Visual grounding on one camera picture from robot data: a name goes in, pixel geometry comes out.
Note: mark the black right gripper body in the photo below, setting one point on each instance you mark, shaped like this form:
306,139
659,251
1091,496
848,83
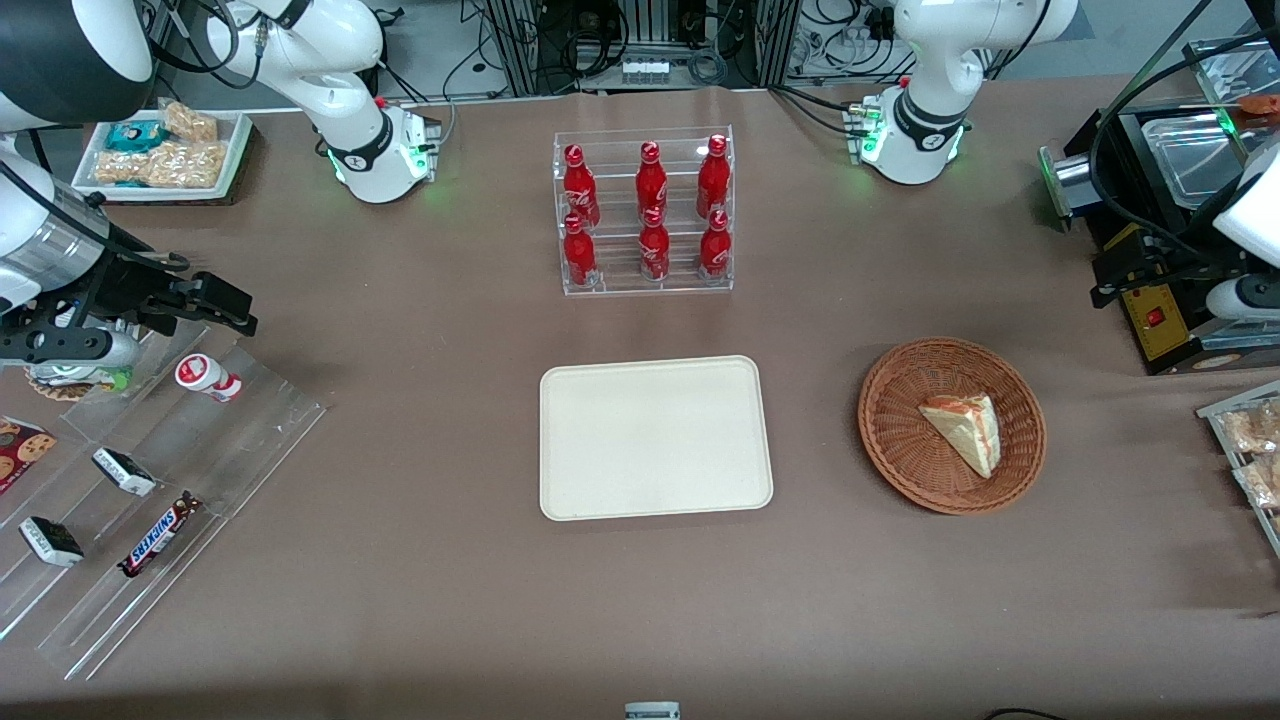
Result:
128,285

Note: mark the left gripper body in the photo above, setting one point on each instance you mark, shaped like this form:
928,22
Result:
1168,262

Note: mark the triangular sandwich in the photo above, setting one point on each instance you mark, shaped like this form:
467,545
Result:
965,430

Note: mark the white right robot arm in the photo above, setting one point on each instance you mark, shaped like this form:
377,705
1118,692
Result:
340,40

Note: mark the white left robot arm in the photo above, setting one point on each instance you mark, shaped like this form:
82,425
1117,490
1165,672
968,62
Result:
930,60

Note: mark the white snack tray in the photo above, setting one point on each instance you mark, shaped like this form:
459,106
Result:
235,150

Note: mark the metal bread tray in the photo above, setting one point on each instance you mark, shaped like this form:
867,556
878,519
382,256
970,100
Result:
1215,415

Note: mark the brown wicker basket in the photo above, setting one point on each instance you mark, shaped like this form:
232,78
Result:
900,440

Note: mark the cream rectangular tray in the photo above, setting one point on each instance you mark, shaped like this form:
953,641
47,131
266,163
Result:
655,440

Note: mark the white red yogurt bottle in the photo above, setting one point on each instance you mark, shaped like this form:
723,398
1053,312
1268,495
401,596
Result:
205,376

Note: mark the black yellow food warmer machine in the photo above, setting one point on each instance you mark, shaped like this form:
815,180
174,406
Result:
1165,335

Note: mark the round wafer pack green lid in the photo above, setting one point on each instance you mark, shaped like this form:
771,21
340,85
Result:
70,382

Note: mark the clear food pan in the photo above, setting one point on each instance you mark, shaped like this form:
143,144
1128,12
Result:
1190,155

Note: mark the small peanut brittle pack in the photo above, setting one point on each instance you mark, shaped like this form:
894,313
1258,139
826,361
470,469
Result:
190,122
122,167

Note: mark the clear acrylic stepped display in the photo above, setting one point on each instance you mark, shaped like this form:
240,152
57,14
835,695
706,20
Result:
230,450

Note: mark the large peanut brittle pack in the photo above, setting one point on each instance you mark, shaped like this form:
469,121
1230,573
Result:
188,164

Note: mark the teal snack pack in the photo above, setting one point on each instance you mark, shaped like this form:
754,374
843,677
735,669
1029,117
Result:
133,134

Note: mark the wrapped bread pack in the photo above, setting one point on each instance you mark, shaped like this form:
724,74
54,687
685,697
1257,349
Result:
1264,482
1255,428

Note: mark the black white snack bar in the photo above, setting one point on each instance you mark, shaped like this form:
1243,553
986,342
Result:
50,541
124,472

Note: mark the orange food piece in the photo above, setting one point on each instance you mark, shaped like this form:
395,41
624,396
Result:
1262,101

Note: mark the chocolate chip cookie pack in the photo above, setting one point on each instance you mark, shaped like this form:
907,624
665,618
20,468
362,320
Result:
22,452

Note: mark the snickers chocolate bar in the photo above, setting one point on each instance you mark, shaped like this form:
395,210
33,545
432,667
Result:
158,535

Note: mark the red cola bottle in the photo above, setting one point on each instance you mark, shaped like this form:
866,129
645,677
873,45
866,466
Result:
651,182
713,178
715,248
579,190
578,255
654,250

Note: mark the clear acrylic bottle rack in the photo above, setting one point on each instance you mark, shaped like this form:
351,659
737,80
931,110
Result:
615,275

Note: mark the white power strip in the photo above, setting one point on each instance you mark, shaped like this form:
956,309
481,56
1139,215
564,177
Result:
645,71

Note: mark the white box with label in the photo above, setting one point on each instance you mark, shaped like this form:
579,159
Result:
652,711

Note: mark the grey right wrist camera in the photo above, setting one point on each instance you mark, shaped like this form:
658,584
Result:
70,345

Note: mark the aluminium frame rack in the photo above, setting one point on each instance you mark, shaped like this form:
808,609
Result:
515,50

